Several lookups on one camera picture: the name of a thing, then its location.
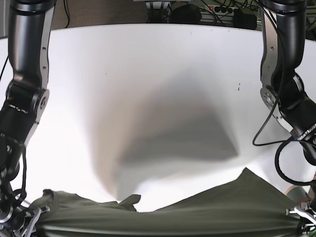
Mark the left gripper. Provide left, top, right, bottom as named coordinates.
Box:
left=286, top=202, right=316, bottom=237

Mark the olive green T-shirt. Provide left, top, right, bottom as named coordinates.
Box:
left=34, top=169, right=300, bottom=237

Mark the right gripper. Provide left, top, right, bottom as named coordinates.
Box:
left=12, top=206, right=50, bottom=237

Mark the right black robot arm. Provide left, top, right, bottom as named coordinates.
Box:
left=0, top=0, right=56, bottom=237

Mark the grey plant pot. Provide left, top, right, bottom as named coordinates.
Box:
left=284, top=185, right=310, bottom=204

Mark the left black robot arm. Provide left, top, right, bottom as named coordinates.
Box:
left=258, top=0, right=316, bottom=192

